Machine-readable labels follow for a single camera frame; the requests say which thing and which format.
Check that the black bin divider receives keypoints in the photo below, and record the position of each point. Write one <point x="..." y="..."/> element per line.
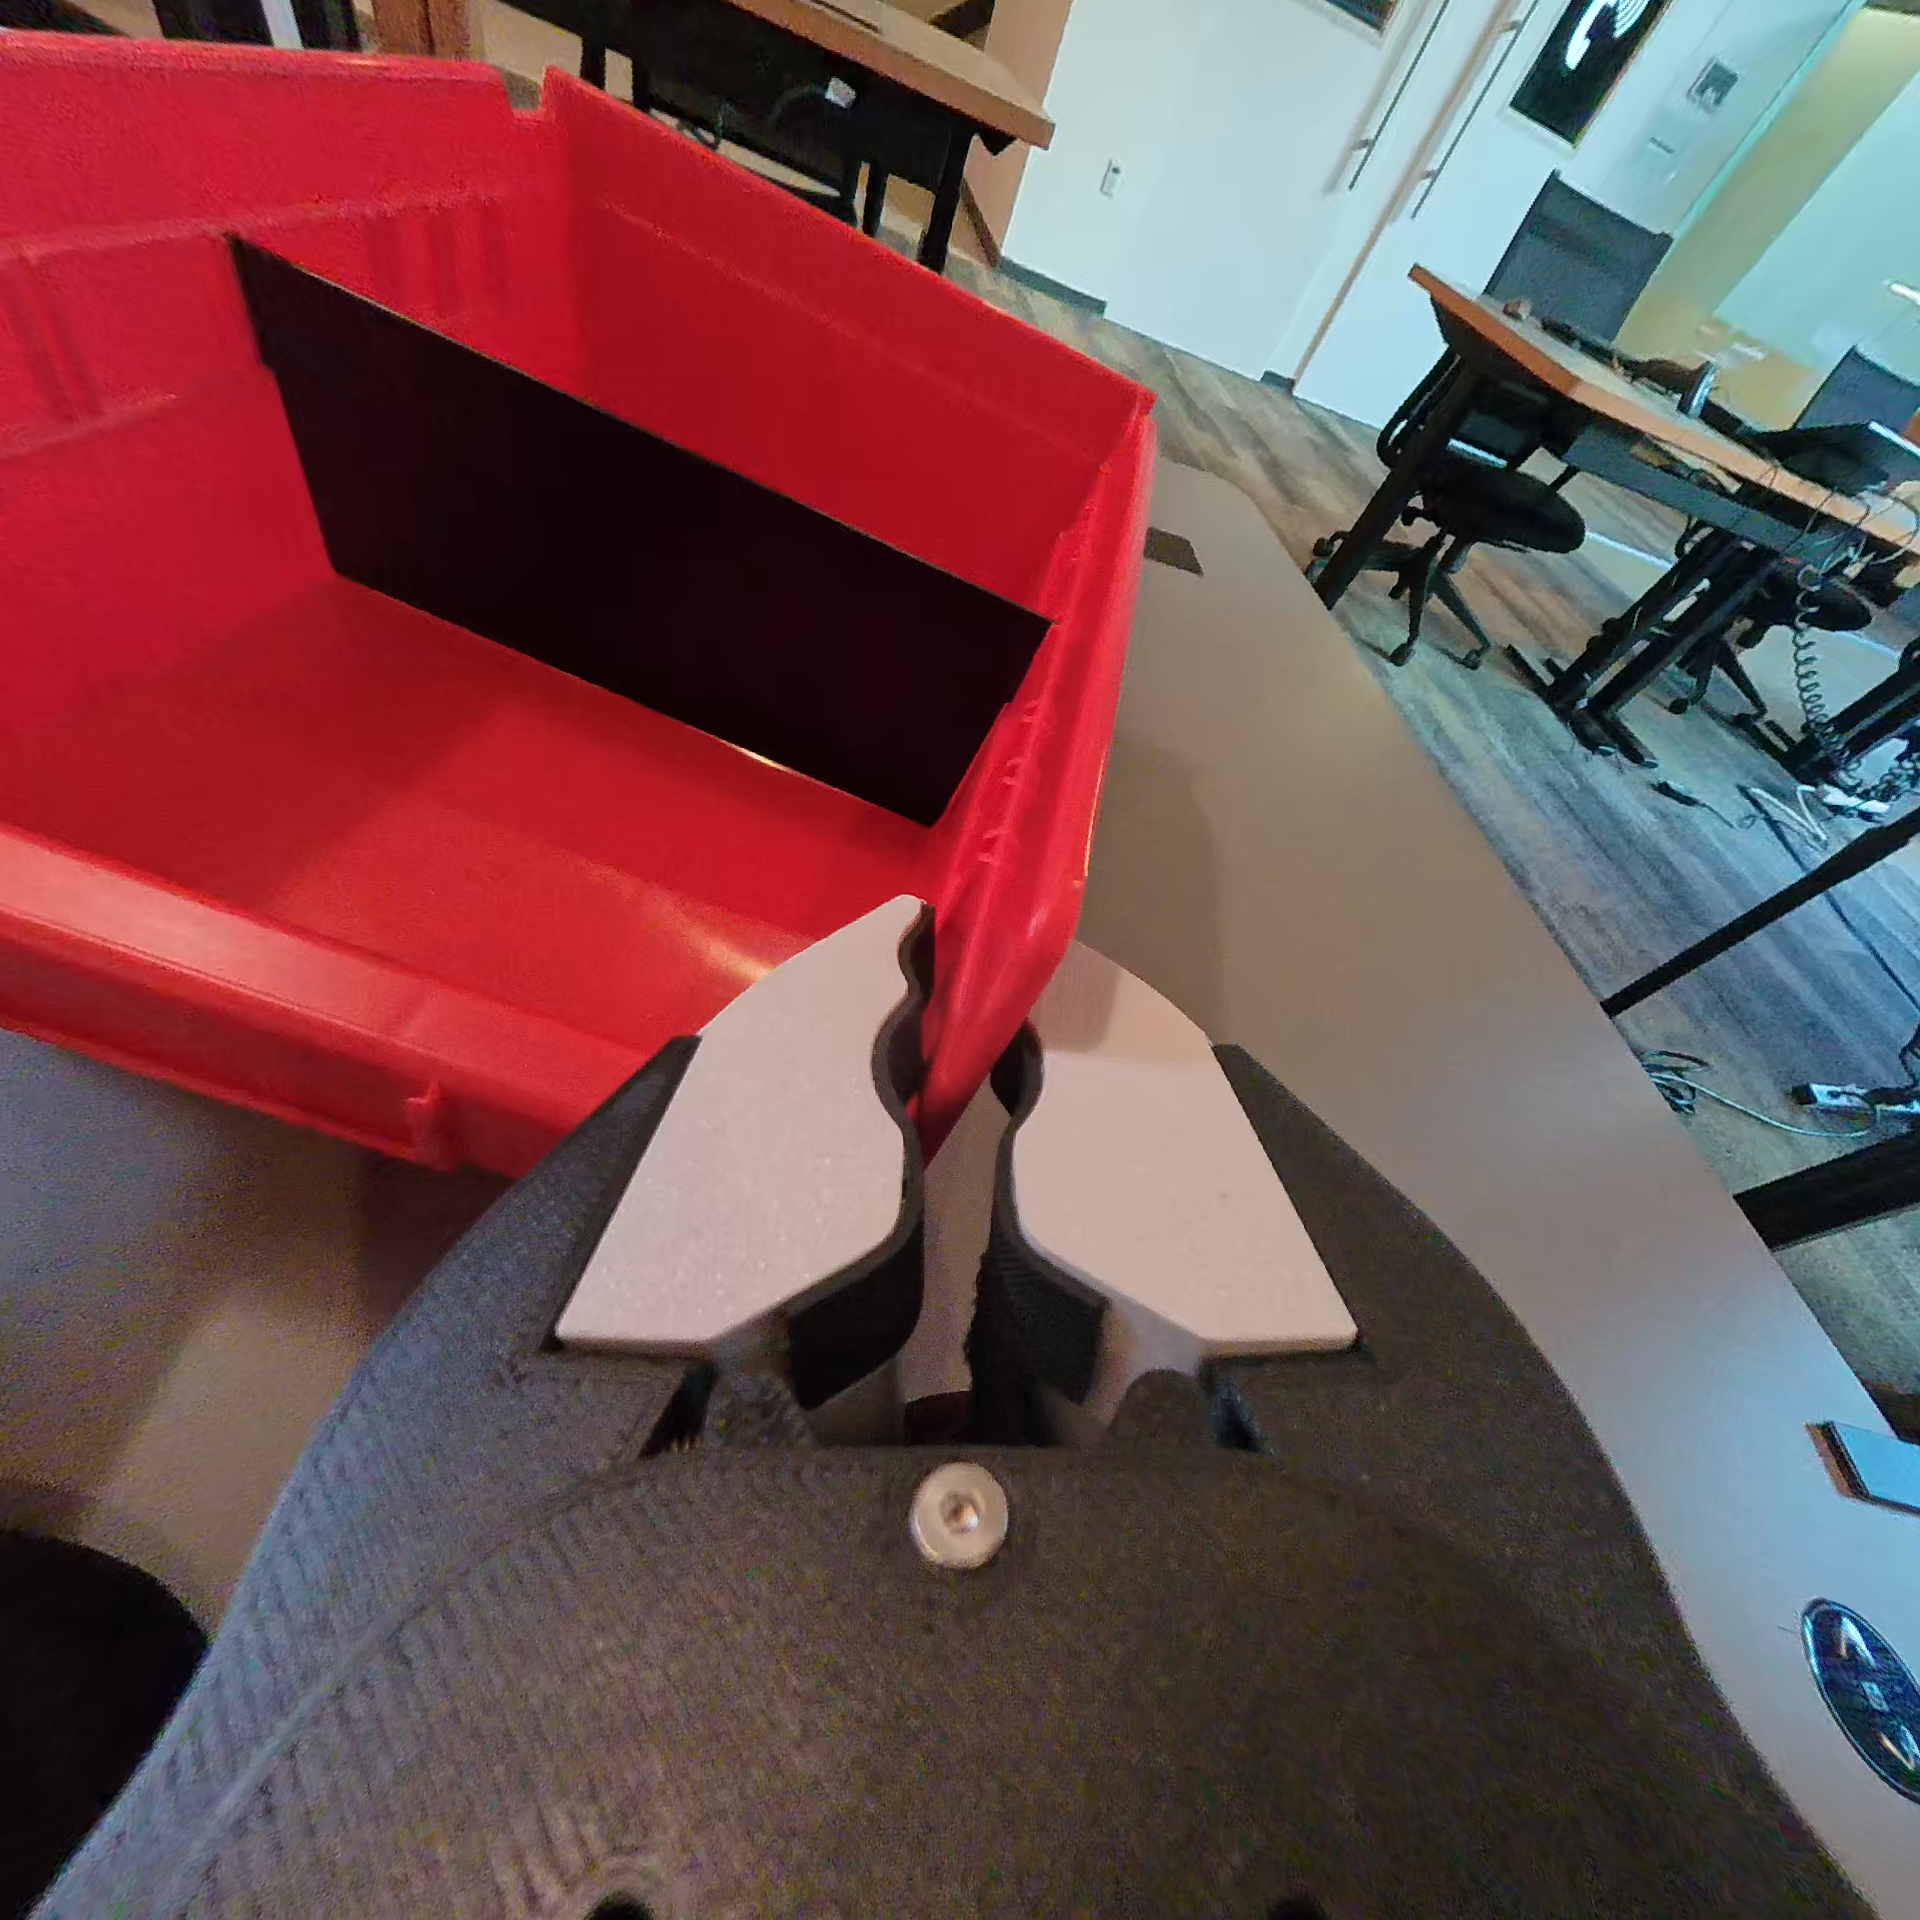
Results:
<point x="630" y="555"/>

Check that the black phone sign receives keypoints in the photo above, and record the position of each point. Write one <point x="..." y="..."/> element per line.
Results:
<point x="1592" y="59"/>

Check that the power strip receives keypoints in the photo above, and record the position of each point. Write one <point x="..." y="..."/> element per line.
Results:
<point x="1855" y="1101"/>

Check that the wooden top office desk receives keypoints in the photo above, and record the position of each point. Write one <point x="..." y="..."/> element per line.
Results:
<point x="1576" y="374"/>
<point x="901" y="76"/>

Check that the red plastic bin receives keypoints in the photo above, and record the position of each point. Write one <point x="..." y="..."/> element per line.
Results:
<point x="450" y="841"/>

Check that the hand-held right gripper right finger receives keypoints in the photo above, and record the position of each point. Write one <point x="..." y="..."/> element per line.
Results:
<point x="1170" y="1184"/>

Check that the round blue sticker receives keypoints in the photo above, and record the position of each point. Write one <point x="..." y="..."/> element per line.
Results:
<point x="1876" y="1695"/>

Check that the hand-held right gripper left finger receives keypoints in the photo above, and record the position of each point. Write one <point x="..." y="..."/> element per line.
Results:
<point x="750" y="1184"/>

